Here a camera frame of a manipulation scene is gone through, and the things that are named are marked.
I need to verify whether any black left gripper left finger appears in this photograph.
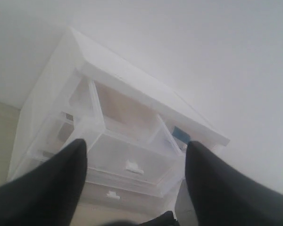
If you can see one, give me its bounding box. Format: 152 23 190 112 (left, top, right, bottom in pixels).
0 139 87 226

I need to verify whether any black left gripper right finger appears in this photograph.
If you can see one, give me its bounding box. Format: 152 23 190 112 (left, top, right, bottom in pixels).
185 141 283 226

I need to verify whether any white blue tube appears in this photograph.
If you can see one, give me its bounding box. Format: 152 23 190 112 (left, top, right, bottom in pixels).
172 126 191 144

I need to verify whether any white plastic drawer cabinet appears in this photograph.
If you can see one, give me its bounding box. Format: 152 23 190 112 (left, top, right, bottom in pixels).
8 29 229 216

